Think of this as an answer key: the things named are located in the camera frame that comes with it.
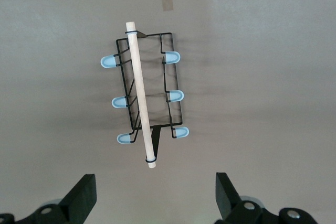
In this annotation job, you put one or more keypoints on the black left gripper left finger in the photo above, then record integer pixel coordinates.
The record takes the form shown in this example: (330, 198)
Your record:
(78, 197)

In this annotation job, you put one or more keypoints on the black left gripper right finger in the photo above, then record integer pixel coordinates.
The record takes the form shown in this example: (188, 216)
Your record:
(228, 197)

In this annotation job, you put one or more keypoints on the brown table cover mat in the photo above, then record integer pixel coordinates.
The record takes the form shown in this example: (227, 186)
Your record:
(249, 64)

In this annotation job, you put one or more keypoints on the small brown tape patch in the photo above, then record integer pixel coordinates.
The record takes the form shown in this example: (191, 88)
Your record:
(167, 3)

